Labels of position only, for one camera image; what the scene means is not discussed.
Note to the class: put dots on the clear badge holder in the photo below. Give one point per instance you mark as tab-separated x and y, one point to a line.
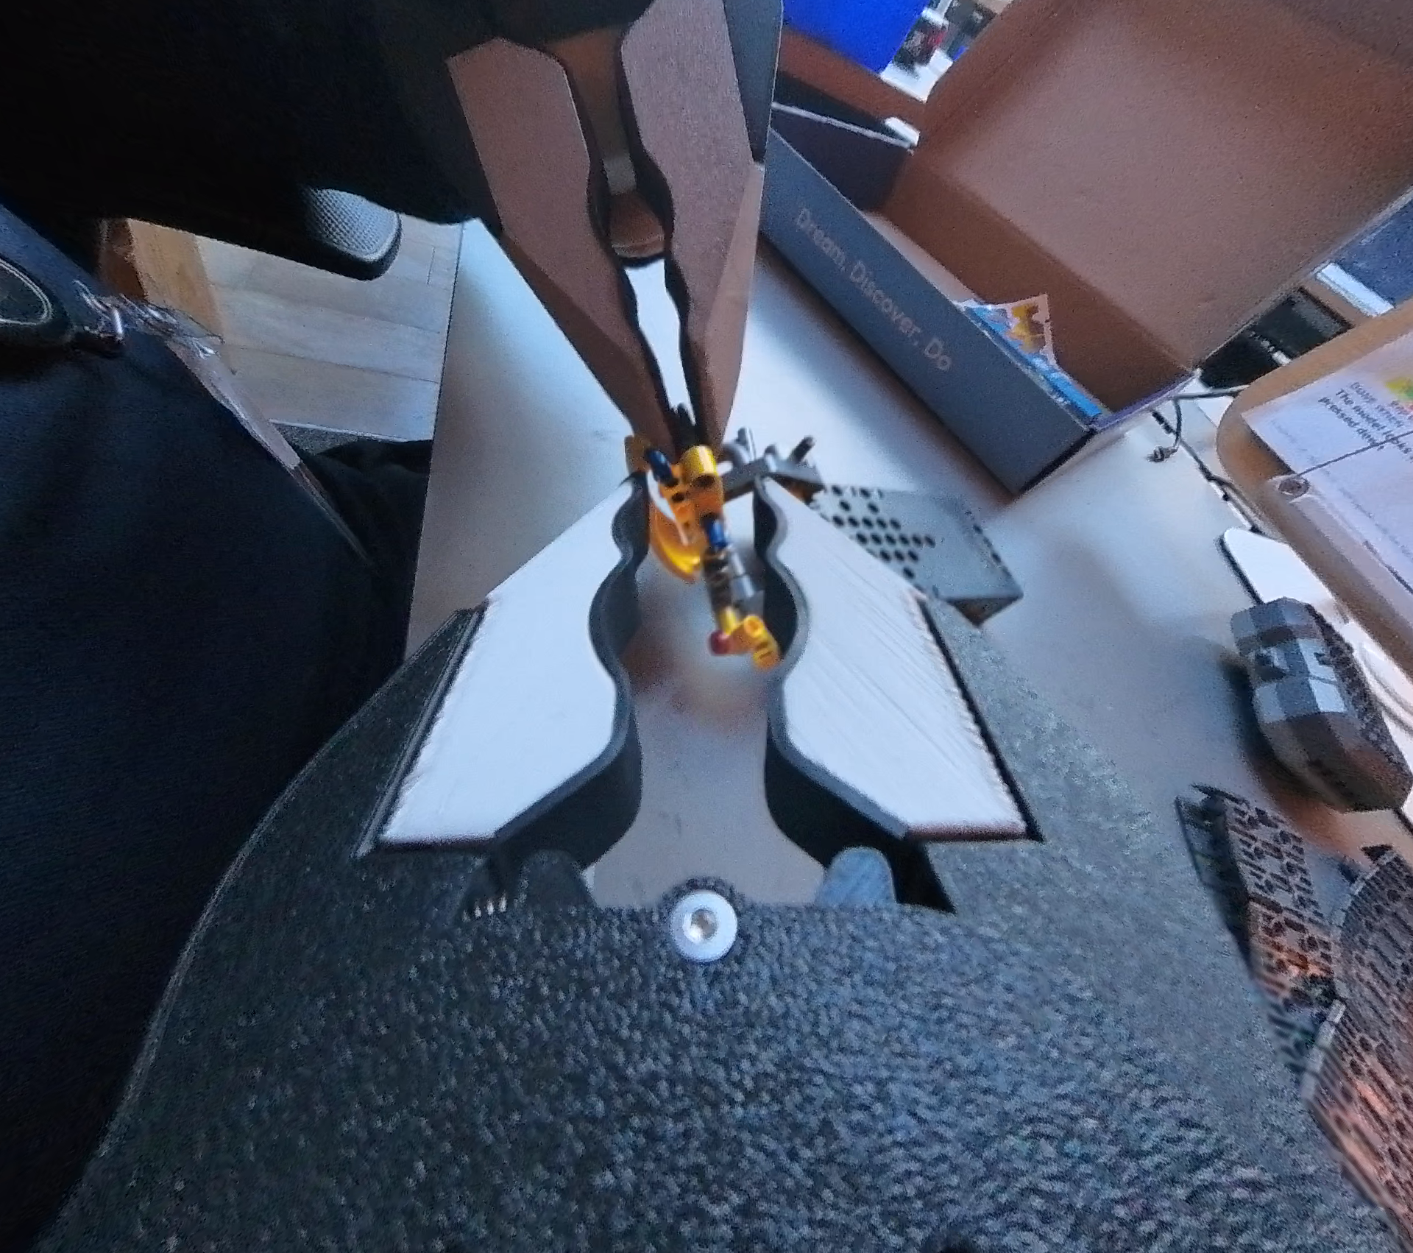
253	414

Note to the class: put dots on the navy cardboard box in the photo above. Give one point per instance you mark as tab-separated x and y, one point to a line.
1159	149

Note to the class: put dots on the black perforated battery box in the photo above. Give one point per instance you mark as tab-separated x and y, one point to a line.
938	546

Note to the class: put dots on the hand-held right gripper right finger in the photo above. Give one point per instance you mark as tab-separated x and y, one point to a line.
894	723

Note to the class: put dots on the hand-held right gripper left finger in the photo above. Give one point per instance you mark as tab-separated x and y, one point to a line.
508	723

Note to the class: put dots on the printed instruction sheet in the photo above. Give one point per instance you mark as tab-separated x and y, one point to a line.
1357	436

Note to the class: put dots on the instruction sheet on clipboard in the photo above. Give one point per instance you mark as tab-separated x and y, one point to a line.
1242	436

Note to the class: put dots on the grey desk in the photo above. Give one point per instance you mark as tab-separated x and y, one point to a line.
1104	557

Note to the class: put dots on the person's left forearm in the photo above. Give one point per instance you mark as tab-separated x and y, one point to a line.
199	38

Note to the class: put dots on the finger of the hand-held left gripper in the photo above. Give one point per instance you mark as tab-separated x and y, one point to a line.
707	171
540	171

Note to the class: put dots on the grey brick motor block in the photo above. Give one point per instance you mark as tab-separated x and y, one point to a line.
1313	701

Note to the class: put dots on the blue printed booklet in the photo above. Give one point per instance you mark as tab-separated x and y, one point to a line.
1060	380

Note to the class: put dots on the yellow grey brick arm assembly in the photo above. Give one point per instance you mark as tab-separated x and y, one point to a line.
695	490

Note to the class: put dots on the brown table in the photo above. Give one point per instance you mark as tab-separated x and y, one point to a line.
839	66

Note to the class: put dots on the person's left hand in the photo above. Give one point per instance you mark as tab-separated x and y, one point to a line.
637	221

